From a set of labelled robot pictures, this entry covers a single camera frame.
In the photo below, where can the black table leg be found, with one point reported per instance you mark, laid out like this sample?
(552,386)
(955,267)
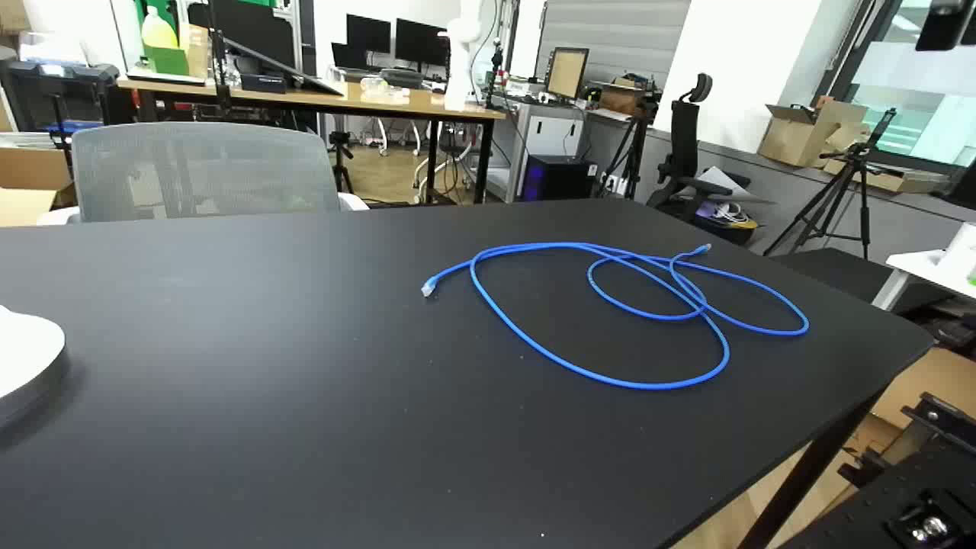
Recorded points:
(797,481)

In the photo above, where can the thin black tripod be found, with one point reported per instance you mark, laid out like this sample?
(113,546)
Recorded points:
(633,147)

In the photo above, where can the black metal equipment frame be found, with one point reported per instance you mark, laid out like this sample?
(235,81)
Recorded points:
(915,488)

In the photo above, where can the white round base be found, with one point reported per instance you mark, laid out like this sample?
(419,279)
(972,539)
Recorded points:
(27,350)

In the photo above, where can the large black monitor on arm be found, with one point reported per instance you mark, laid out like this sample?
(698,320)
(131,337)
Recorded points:
(247,30)

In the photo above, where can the long wooden desk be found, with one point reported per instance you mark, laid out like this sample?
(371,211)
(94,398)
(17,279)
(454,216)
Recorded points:
(336,100)

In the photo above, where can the white metal cabinet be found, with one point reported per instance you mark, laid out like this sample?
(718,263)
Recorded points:
(551,131)

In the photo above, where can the black computer tower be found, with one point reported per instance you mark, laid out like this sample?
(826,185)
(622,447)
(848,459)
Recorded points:
(552,177)

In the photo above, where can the plain brown cardboard box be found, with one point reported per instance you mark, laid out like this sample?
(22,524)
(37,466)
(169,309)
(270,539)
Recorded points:
(33,185)

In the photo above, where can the white column device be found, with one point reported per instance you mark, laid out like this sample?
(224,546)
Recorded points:
(461,62)

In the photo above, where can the green and white poster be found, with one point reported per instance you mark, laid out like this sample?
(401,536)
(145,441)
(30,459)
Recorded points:
(157,35)

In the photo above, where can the grey mesh office chair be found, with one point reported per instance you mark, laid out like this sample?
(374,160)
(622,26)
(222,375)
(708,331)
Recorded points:
(204,167)

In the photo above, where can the black storage bin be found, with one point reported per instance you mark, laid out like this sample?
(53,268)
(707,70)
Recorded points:
(55,91)

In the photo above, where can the small cardboard box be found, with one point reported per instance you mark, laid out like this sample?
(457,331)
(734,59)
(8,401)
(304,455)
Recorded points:
(620,99)

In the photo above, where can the flat cardboard box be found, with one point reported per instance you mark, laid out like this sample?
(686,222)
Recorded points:
(865,173)

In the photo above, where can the large black camera tripod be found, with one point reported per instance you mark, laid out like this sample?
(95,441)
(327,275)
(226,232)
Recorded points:
(848,177)

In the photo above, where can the open cardboard box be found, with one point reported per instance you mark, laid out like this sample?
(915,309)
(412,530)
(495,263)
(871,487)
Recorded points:
(802,138)

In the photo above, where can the small black tripod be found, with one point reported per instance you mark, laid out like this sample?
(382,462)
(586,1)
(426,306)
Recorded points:
(339,156)

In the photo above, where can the wooden picture frame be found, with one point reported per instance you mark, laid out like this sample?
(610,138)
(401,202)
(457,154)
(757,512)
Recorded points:
(569,74)

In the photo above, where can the black computer monitor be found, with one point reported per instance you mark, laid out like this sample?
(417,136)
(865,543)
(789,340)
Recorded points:
(419,40)
(368,35)

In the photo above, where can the white side table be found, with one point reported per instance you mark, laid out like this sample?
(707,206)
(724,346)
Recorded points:
(932,268)

